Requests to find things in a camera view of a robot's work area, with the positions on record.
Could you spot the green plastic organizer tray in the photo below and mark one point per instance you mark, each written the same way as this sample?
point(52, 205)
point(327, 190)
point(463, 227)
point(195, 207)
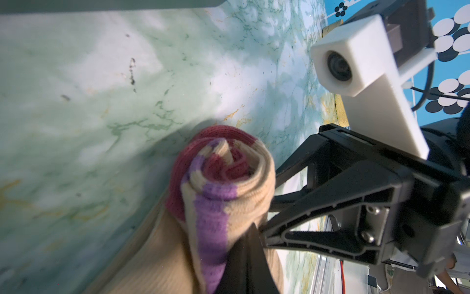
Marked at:
point(62, 6)

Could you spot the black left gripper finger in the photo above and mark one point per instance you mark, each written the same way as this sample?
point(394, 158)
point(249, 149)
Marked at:
point(247, 270)

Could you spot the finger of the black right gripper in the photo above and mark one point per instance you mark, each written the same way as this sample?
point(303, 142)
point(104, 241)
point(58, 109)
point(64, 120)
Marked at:
point(315, 155)

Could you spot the yellow round sponge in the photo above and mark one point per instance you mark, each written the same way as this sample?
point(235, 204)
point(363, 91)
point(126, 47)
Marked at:
point(338, 68)

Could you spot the tan maroon striped sock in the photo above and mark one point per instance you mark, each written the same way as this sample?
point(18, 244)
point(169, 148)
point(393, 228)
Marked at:
point(222, 182)

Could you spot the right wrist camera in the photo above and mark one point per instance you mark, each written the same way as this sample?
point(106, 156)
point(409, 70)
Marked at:
point(372, 85)

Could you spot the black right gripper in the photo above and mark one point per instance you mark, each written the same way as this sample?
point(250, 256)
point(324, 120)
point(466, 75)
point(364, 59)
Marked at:
point(377, 192)

